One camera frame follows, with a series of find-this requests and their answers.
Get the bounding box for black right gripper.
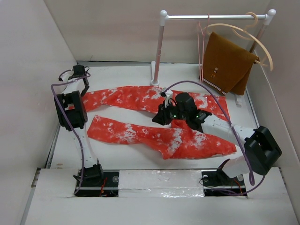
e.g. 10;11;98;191
151;100;188;126

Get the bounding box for orange tie-dye trousers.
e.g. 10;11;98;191
83;86;236;159

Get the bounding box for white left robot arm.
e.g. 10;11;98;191
51;64;105;186

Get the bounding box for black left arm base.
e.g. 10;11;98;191
74;170;120;197

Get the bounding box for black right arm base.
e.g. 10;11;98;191
199;159;248;197

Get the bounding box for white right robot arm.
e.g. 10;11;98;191
153;90;282;185

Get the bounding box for brown folded trousers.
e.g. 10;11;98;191
200;32;259;95

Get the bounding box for beige wooden hanger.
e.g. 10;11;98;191
207;9;276;71

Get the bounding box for white clothes rack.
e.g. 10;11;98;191
149;8;277;106

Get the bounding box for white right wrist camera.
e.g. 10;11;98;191
160;88;173;108

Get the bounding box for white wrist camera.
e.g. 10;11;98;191
160;88;173;108
58;70;73;83

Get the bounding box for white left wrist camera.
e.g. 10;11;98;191
58;70;73;83

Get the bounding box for pink wire hanger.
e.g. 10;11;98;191
197;14;210;83

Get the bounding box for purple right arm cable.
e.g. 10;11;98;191
163;80;267;196

